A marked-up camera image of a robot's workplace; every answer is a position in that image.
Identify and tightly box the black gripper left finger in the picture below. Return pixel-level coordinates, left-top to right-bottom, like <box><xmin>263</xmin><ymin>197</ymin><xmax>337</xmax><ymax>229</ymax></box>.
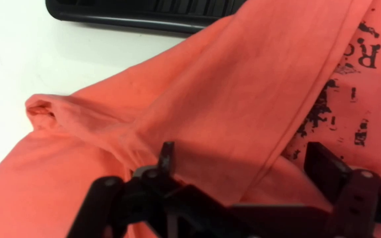
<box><xmin>156</xmin><ymin>140</ymin><xmax>177</xmax><ymax>177</ymax></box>

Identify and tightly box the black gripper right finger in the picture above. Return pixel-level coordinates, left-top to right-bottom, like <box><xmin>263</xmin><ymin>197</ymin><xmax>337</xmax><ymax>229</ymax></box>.
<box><xmin>304</xmin><ymin>140</ymin><xmax>352</xmax><ymax>205</ymax></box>

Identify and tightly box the orange printed shirt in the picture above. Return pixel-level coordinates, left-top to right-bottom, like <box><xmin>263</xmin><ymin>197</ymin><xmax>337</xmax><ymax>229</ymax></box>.
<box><xmin>0</xmin><ymin>0</ymin><xmax>381</xmax><ymax>238</ymax></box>

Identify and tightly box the black ribbed tray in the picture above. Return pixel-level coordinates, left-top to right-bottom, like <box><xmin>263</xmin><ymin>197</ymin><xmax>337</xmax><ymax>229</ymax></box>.
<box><xmin>44</xmin><ymin>0</ymin><xmax>250</xmax><ymax>37</ymax></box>

